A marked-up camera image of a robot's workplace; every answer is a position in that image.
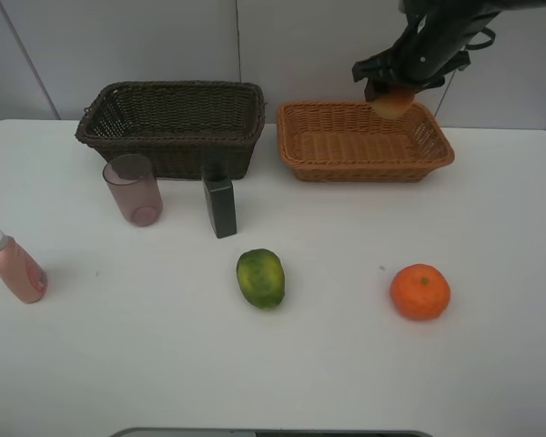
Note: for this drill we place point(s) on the purple translucent plastic cup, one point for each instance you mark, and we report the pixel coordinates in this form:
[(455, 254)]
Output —
[(133, 185)]

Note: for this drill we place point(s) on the dark brown wicker basket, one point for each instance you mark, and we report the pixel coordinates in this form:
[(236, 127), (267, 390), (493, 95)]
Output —
[(177, 124)]

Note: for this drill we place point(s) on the green mango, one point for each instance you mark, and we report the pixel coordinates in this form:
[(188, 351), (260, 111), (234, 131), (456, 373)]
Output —
[(261, 278)]

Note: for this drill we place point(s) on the pink lotion bottle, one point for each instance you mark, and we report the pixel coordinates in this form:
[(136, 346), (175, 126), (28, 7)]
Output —
[(20, 272)]

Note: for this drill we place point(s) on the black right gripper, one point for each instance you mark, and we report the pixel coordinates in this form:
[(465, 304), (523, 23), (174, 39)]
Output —
[(384, 72)]

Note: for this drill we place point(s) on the orange tangerine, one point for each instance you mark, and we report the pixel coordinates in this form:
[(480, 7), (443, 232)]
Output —
[(420, 292)]

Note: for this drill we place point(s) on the dark rectangular bottle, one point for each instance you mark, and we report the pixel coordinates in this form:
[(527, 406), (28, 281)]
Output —
[(219, 195)]

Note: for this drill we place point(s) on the tan wicker basket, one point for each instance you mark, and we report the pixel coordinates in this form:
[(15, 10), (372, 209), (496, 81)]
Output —
[(348, 142)]

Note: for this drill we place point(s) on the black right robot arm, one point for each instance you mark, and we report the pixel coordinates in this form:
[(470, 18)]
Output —
[(437, 41)]

